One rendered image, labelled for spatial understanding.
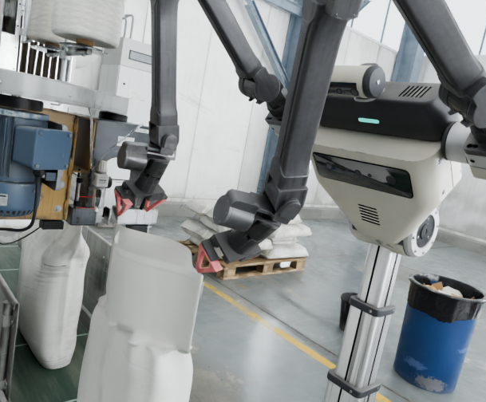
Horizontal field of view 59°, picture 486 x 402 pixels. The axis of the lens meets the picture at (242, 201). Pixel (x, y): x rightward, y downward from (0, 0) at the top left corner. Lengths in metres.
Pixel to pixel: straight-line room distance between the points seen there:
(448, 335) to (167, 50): 2.47
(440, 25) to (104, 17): 0.76
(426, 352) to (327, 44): 2.61
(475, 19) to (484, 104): 9.09
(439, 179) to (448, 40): 0.40
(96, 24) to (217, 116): 5.51
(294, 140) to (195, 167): 5.79
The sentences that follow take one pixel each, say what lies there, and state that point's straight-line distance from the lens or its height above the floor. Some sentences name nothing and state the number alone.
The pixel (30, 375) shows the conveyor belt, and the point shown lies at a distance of 1.86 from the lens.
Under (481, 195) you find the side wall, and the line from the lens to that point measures 9.14.
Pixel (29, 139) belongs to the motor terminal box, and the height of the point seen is 1.28.
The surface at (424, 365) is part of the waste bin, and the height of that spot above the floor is 0.16.
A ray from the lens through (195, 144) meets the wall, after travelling 6.43.
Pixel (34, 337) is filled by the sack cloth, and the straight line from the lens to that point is 1.87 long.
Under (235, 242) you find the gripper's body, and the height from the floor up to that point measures 1.16.
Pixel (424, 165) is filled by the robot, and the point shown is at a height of 1.38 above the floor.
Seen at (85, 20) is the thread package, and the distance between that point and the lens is 1.16.
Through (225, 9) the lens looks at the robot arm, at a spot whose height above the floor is 1.66.
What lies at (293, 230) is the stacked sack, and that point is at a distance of 4.62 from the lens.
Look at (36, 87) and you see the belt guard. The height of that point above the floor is 1.39.
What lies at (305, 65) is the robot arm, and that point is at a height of 1.49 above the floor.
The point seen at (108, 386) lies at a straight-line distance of 1.30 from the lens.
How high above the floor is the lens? 1.38
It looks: 9 degrees down
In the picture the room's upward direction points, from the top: 11 degrees clockwise
